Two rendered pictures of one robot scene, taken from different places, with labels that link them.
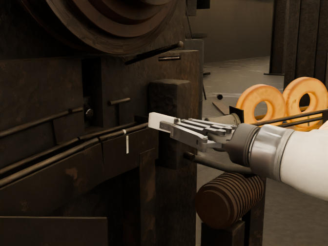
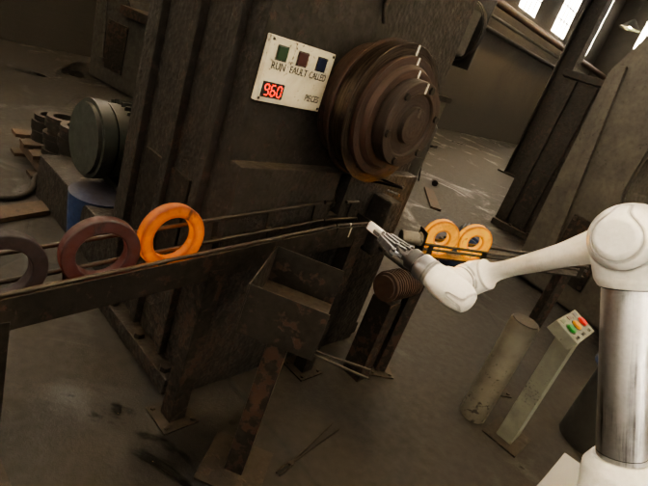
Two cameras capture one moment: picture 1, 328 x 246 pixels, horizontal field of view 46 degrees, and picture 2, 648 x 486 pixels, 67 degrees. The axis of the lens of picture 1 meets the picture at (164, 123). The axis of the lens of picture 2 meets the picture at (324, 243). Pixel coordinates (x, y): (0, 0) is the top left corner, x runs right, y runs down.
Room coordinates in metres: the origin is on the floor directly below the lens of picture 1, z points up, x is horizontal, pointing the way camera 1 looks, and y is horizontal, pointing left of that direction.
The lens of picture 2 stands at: (-0.87, 0.12, 1.29)
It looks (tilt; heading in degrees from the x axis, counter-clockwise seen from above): 22 degrees down; 1
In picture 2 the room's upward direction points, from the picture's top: 20 degrees clockwise
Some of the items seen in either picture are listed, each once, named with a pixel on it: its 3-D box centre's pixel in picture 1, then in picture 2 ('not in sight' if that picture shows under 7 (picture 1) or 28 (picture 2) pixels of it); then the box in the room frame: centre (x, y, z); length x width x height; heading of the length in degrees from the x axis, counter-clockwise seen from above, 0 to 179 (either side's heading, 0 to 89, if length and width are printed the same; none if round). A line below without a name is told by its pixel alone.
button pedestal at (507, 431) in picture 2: not in sight; (540, 382); (0.96, -0.88, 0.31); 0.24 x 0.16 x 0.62; 144
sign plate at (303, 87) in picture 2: not in sight; (295, 75); (0.63, 0.40, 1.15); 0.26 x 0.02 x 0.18; 144
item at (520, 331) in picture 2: not in sight; (498, 369); (1.02, -0.73, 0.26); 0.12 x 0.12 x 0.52
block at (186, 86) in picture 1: (169, 123); (377, 224); (1.04, -0.02, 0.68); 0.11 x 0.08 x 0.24; 54
